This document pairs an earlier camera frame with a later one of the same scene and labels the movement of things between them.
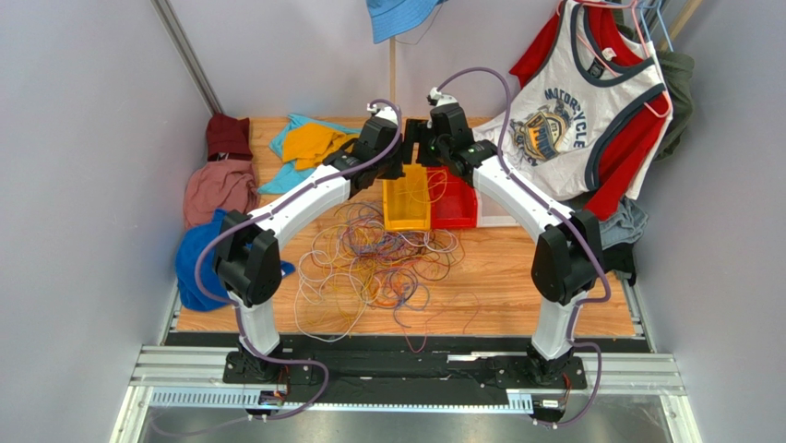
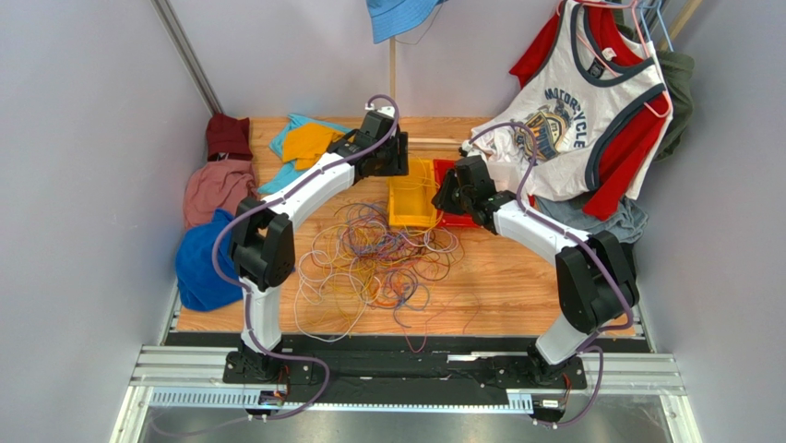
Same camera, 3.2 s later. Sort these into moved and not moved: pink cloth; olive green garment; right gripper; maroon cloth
Moved: right gripper
Not moved: olive green garment; pink cloth; maroon cloth
